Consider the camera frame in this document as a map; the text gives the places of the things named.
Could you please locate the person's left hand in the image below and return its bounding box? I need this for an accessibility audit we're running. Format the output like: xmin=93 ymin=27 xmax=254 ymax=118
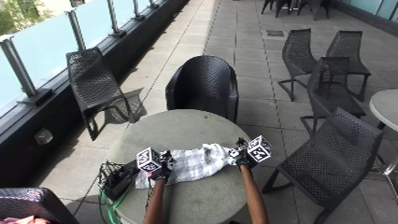
xmin=148 ymin=150 xmax=177 ymax=182

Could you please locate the black wicker chair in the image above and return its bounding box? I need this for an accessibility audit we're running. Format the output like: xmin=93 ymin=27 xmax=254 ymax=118
xmin=0 ymin=187 xmax=81 ymax=224

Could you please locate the round wall light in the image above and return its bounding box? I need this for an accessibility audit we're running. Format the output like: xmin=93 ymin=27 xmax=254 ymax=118
xmin=33 ymin=128 xmax=55 ymax=147

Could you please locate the green cable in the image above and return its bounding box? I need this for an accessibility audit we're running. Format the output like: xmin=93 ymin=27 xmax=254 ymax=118
xmin=98 ymin=186 xmax=134 ymax=224

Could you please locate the white marker cube on left glove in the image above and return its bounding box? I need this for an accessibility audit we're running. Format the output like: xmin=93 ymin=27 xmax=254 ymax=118
xmin=136 ymin=147 xmax=162 ymax=173

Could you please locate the round grey side table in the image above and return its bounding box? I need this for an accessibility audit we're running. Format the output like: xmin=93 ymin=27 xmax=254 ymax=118
xmin=369 ymin=88 xmax=398 ymax=133

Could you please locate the grey metal railing post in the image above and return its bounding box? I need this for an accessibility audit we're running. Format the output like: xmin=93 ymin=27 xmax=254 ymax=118
xmin=67 ymin=8 xmax=89 ymax=52
xmin=130 ymin=0 xmax=146 ymax=21
xmin=104 ymin=0 xmax=128 ymax=39
xmin=0 ymin=35 xmax=55 ymax=107

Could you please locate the frosted glass railing panel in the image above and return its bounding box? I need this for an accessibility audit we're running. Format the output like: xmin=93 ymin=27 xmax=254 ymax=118
xmin=0 ymin=50 xmax=28 ymax=118
xmin=73 ymin=0 xmax=116 ymax=50
xmin=9 ymin=12 xmax=81 ymax=90

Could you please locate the black electronics box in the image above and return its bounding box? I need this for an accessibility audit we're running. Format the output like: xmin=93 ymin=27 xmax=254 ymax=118
xmin=101 ymin=161 xmax=141 ymax=202

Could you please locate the black perforated bench chair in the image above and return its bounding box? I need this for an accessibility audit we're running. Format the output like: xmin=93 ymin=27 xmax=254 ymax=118
xmin=67 ymin=47 xmax=137 ymax=142

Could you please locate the white marker cube on right glove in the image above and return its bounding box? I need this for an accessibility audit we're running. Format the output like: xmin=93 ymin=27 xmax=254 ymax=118
xmin=246 ymin=134 xmax=274 ymax=163

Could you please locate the white marker cube on glove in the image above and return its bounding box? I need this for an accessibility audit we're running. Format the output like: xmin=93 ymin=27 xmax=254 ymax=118
xmin=136 ymin=147 xmax=162 ymax=173
xmin=246 ymin=134 xmax=274 ymax=163

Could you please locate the person's right hand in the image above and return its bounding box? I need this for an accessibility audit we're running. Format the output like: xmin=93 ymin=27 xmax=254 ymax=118
xmin=233 ymin=137 xmax=258 ymax=171

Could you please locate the black distant chair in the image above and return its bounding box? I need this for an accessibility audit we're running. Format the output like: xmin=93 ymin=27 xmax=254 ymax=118
xmin=260 ymin=0 xmax=294 ymax=19
xmin=294 ymin=0 xmax=333 ymax=21

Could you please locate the white grey checked cloth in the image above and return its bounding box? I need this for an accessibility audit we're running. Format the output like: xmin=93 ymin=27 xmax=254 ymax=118
xmin=134 ymin=143 xmax=240 ymax=189

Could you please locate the black cable bundle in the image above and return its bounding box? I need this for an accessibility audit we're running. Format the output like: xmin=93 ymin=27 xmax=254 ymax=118
xmin=97 ymin=160 xmax=126 ymax=188

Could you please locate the black wicker armchair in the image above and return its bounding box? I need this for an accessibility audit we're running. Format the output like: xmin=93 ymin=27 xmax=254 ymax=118
xmin=164 ymin=55 xmax=240 ymax=124

